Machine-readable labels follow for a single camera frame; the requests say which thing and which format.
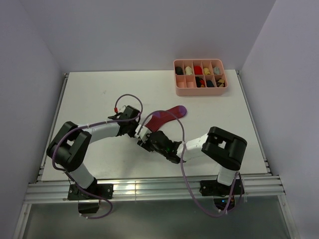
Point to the right aluminium side rail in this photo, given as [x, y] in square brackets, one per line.
[253, 122]

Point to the cream rolled sock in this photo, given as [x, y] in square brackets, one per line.
[188, 70]

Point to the aluminium table edge rail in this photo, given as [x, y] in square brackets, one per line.
[42, 165]

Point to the yellow rolled sock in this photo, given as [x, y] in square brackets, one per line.
[206, 71]

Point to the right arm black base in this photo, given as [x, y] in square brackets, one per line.
[221, 192]

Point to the maroon purple ribbed sock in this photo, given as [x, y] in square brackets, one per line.
[159, 118]

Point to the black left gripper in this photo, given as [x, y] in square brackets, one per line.
[132, 134]

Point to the black red rolled sock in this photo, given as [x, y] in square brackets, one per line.
[200, 83]

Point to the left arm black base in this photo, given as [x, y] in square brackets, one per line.
[89, 201]

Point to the front aluminium frame rail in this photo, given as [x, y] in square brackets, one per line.
[148, 189]

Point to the grey pink rolled sock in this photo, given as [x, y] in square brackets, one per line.
[216, 71]

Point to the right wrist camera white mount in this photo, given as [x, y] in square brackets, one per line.
[141, 132]

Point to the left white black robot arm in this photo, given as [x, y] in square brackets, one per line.
[68, 148]

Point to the dark navy rolled sock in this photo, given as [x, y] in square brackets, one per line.
[209, 84]

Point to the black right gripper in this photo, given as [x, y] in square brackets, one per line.
[145, 145]

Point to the pink compartment organizer box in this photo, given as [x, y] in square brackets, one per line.
[185, 85]

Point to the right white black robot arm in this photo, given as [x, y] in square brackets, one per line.
[223, 147]

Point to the black yellow patterned sock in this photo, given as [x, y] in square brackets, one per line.
[220, 83]

